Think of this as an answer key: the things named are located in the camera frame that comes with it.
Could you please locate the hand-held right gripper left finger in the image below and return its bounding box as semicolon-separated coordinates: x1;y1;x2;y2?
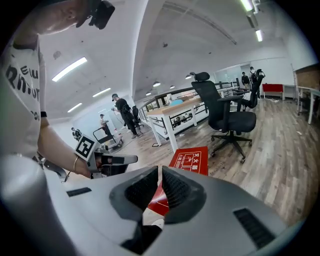
0;154;160;256

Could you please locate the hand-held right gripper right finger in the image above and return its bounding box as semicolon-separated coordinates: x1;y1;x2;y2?
142;164;308;256

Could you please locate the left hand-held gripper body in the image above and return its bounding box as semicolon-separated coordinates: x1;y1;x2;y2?
74;134;110;180

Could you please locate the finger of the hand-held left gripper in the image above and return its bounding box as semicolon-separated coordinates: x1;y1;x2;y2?
101;154;139;176

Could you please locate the red fire extinguisher box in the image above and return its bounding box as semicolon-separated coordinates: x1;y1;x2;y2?
147;146;209;217

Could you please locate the person's left forearm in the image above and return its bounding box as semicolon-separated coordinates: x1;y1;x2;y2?
37;116;80;173

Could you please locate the person's left hand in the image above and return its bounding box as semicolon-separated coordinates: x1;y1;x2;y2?
74;157;92;179

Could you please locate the black platform cart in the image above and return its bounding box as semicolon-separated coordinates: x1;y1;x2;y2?
92;126;124;151

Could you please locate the small black office chair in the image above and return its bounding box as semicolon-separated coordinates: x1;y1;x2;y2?
131;105;145;130

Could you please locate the white wooden-top desk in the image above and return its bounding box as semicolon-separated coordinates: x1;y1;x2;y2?
146;96;209;154

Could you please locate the white printed t-shirt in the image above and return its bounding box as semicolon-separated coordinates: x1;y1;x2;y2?
0;34;48;161

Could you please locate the black headrest office chair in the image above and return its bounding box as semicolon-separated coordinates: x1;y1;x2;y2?
190;71;258;165

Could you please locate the person's face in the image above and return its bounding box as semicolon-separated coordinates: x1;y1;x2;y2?
14;0;95;38

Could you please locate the red and white bench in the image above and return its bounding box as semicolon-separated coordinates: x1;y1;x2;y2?
261;83;285;101

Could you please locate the brown board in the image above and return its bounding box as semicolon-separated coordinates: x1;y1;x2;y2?
293;63;320;90

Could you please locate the black waist strap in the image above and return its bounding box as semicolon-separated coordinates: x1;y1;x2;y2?
31;151;72;184

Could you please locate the black head camera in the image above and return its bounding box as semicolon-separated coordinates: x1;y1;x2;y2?
88;0;116;31

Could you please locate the white frame desk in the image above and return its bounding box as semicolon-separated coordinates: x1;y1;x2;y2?
295;85;320;125

